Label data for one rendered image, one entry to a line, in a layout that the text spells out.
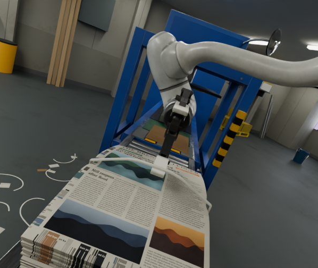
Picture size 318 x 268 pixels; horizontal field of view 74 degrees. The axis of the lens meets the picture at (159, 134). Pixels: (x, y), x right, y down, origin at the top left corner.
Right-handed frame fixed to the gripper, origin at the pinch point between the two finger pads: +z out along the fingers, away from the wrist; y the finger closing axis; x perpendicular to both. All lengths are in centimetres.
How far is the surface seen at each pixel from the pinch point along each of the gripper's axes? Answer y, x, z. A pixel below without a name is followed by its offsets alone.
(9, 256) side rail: 43, 29, 6
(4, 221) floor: 127, 90, -60
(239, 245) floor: 139, -104, -136
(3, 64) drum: 122, 391, -379
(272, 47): -37, -42, -116
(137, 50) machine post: -8, 42, -117
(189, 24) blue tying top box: -36, 14, -130
